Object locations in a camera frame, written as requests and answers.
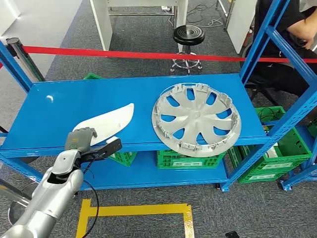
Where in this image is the white floor cable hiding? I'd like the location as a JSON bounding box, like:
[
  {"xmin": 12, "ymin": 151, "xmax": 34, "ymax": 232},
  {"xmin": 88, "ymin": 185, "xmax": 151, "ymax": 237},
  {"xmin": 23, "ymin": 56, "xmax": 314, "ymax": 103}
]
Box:
[{"xmin": 168, "ymin": 13, "xmax": 224, "ymax": 29}]

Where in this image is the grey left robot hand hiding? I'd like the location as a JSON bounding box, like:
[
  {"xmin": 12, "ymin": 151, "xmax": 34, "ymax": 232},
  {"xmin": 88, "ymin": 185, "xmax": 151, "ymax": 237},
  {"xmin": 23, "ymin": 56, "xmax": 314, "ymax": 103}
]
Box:
[{"xmin": 65, "ymin": 127, "xmax": 98, "ymax": 152}]

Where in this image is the long red barrier belt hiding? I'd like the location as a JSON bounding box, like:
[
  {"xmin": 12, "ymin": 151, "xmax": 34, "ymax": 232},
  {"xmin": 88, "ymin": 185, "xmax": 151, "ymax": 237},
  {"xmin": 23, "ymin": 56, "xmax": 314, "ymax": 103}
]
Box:
[{"xmin": 22, "ymin": 46, "xmax": 317, "ymax": 63}]

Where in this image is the black-capped chrome stanchion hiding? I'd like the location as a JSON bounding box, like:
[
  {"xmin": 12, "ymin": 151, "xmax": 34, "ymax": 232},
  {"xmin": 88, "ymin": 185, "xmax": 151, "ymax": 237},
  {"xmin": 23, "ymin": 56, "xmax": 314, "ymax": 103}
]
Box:
[{"xmin": 5, "ymin": 37, "xmax": 45, "ymax": 83}]

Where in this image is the yellow floor tape frame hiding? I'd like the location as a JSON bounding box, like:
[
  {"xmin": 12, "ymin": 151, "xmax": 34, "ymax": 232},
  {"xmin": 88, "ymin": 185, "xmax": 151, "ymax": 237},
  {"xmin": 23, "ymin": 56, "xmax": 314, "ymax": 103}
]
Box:
[{"xmin": 75, "ymin": 198, "xmax": 195, "ymax": 238}]

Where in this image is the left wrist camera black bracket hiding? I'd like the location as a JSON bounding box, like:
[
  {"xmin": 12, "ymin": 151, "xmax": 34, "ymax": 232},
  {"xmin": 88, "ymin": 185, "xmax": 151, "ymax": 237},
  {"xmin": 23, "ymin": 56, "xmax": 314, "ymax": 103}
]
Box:
[{"xmin": 79, "ymin": 136, "xmax": 122, "ymax": 164}]

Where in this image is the white desk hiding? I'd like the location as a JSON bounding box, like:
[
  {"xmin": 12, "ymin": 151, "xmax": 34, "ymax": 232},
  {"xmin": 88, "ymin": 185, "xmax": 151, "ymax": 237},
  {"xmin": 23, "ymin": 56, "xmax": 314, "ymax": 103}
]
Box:
[{"xmin": 89, "ymin": 0, "xmax": 189, "ymax": 53}]

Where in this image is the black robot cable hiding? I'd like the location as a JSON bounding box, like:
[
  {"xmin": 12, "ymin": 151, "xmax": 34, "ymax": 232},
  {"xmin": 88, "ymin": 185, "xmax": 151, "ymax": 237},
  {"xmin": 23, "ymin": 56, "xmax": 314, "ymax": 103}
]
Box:
[{"xmin": 81, "ymin": 164, "xmax": 100, "ymax": 238}]

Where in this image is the small white box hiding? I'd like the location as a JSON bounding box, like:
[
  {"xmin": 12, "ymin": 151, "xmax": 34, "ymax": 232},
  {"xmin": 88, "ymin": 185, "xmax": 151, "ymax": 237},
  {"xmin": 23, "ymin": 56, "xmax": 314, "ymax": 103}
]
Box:
[{"xmin": 264, "ymin": 146, "xmax": 280, "ymax": 159}]

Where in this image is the green plastic crate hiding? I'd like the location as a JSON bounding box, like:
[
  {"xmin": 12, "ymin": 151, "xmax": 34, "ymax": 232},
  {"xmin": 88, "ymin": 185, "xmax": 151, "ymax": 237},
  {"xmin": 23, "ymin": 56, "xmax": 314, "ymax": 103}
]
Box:
[
  {"xmin": 156, "ymin": 149, "xmax": 226, "ymax": 170},
  {"xmin": 83, "ymin": 72, "xmax": 137, "ymax": 167},
  {"xmin": 228, "ymin": 106, "xmax": 312, "ymax": 184},
  {"xmin": 307, "ymin": 118, "xmax": 317, "ymax": 139}
]

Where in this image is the silver wheel hubcap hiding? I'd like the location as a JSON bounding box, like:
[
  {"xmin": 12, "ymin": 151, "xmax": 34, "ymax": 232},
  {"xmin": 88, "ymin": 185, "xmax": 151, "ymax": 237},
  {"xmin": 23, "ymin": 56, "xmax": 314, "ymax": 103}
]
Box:
[{"xmin": 152, "ymin": 82, "xmax": 242, "ymax": 158}]

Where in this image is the black round stool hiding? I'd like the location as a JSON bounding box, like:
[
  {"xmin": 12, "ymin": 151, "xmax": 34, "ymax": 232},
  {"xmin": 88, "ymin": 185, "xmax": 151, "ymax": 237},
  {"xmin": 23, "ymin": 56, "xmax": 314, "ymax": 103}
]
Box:
[{"xmin": 170, "ymin": 25, "xmax": 205, "ymax": 75}]

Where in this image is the white furniture panel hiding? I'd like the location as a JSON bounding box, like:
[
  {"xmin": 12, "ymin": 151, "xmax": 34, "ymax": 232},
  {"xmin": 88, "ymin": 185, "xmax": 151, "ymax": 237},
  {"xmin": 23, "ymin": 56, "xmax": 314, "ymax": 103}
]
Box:
[{"xmin": 226, "ymin": 0, "xmax": 258, "ymax": 55}]

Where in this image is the white curved plastic part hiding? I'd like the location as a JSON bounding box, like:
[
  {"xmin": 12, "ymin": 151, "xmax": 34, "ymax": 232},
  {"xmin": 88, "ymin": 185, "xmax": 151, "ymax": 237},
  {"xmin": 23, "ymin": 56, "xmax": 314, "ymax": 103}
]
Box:
[{"xmin": 73, "ymin": 103, "xmax": 134, "ymax": 147}]

